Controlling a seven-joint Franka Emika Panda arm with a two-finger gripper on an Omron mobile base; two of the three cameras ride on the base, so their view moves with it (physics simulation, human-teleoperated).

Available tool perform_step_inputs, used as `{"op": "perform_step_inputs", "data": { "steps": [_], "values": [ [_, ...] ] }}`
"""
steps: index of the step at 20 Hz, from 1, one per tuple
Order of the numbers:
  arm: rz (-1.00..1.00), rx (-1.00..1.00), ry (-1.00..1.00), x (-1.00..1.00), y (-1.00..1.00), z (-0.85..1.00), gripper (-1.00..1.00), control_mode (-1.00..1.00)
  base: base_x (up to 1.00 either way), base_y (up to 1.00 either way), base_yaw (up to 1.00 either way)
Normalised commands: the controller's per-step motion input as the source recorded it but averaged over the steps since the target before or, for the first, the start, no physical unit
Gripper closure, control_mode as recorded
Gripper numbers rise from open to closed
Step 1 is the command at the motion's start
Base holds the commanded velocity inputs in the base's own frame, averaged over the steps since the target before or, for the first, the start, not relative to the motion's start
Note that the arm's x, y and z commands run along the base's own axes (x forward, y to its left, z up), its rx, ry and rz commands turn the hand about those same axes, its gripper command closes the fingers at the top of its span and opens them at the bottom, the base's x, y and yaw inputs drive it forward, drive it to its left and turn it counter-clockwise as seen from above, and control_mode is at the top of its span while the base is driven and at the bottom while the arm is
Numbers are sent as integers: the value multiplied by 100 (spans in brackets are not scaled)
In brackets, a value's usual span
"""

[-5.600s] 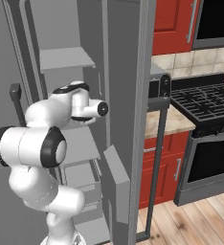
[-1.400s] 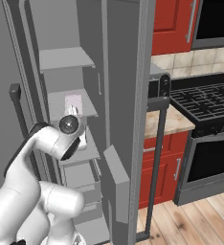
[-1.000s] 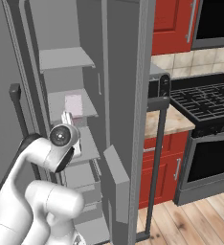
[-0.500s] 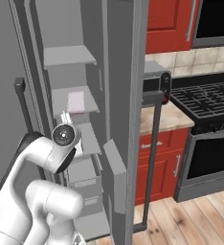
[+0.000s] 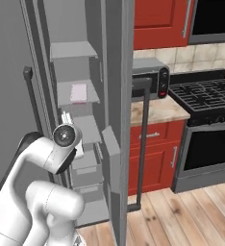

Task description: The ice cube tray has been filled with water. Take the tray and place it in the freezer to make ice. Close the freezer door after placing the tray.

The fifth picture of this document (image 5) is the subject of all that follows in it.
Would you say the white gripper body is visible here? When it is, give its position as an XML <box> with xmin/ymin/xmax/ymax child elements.
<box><xmin>73</xmin><ymin>139</ymin><xmax>86</xmax><ymax>160</ymax></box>

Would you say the grey freezer shelf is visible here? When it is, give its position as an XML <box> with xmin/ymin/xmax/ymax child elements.
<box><xmin>56</xmin><ymin>79</ymin><xmax>102</xmax><ymax>108</ymax></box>
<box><xmin>49</xmin><ymin>40</ymin><xmax>99</xmax><ymax>62</ymax></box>
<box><xmin>71</xmin><ymin>114</ymin><xmax>103</xmax><ymax>146</ymax></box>

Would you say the grey freezer drawer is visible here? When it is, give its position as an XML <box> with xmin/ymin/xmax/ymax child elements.
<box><xmin>73</xmin><ymin>184</ymin><xmax>112</xmax><ymax>229</ymax></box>
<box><xmin>70</xmin><ymin>149</ymin><xmax>105</xmax><ymax>190</ymax></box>

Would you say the grey freezer door bin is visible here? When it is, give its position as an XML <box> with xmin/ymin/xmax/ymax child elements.
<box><xmin>101</xmin><ymin>125</ymin><xmax>122</xmax><ymax>195</ymax></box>

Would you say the grey freezer door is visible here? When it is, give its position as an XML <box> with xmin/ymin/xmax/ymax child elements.
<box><xmin>99</xmin><ymin>0</ymin><xmax>136</xmax><ymax>246</ymax></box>

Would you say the red base cupboard door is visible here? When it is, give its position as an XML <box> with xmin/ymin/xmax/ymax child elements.
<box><xmin>127</xmin><ymin>145</ymin><xmax>185</xmax><ymax>196</ymax></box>

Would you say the grey fridge door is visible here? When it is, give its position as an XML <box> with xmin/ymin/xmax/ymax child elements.
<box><xmin>0</xmin><ymin>0</ymin><xmax>60</xmax><ymax>209</ymax></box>

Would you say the pale pink flat packet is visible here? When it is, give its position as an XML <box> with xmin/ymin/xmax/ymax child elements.
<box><xmin>69</xmin><ymin>83</ymin><xmax>88</xmax><ymax>105</ymax></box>

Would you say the red drawer front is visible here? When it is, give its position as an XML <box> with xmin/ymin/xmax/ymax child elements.
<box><xmin>130</xmin><ymin>119</ymin><xmax>187</xmax><ymax>153</ymax></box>

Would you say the grey and black toaster oven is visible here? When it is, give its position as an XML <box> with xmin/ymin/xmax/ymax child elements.
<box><xmin>132</xmin><ymin>65</ymin><xmax>171</xmax><ymax>103</ymax></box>

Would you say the grey fridge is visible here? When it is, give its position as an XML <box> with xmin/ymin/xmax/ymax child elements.
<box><xmin>19</xmin><ymin>0</ymin><xmax>125</xmax><ymax>229</ymax></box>

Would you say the black and grey range cooker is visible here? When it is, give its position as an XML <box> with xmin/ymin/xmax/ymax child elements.
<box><xmin>167</xmin><ymin>68</ymin><xmax>225</xmax><ymax>194</ymax></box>

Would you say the grey and black microwave oven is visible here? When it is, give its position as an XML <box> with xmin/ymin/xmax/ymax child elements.
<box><xmin>187</xmin><ymin>0</ymin><xmax>225</xmax><ymax>46</ymax></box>

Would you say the dark grey fridge door handle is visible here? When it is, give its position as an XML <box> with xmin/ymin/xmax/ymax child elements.
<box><xmin>22</xmin><ymin>65</ymin><xmax>45</xmax><ymax>137</ymax></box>

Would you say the dark grey freezer door handle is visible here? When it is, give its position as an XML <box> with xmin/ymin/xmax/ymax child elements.
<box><xmin>127</xmin><ymin>76</ymin><xmax>153</xmax><ymax>213</ymax></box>

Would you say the silver drawer handle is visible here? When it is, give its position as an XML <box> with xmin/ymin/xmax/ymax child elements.
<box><xmin>138</xmin><ymin>131</ymin><xmax>162</xmax><ymax>140</ymax></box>

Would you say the silver base cupboard handle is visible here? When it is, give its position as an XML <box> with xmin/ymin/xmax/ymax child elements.
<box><xmin>170</xmin><ymin>145</ymin><xmax>180</xmax><ymax>169</ymax></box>

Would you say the red wall cupboard door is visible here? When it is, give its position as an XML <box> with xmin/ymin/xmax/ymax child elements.
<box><xmin>133</xmin><ymin>0</ymin><xmax>196</xmax><ymax>51</ymax></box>

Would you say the silver wall cupboard handle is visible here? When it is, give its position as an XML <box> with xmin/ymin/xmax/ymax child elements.
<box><xmin>181</xmin><ymin>0</ymin><xmax>193</xmax><ymax>39</ymax></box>

